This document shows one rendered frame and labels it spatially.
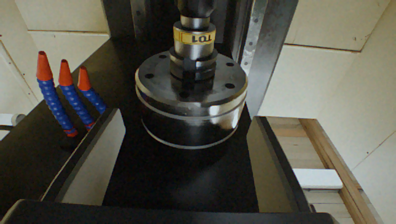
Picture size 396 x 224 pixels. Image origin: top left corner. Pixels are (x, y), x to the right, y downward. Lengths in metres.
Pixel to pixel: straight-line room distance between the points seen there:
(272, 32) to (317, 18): 0.51
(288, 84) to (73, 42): 1.40
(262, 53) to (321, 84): 0.78
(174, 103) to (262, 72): 0.67
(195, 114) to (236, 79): 0.08
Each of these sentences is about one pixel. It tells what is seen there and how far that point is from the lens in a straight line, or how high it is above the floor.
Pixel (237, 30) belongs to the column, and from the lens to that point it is 0.74.
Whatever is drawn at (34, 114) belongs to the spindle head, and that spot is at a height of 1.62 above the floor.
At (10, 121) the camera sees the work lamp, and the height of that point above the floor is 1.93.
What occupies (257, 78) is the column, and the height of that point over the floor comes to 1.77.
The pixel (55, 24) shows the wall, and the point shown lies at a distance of 1.37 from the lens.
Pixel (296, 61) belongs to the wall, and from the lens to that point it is 1.30.
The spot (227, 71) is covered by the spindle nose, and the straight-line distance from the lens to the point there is 0.26.
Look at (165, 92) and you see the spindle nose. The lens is 0.21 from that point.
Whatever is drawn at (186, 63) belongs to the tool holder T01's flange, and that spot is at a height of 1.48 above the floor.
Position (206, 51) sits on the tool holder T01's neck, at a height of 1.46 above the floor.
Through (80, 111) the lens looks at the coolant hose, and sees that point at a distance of 0.32.
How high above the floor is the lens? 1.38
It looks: 41 degrees up
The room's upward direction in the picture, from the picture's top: 176 degrees counter-clockwise
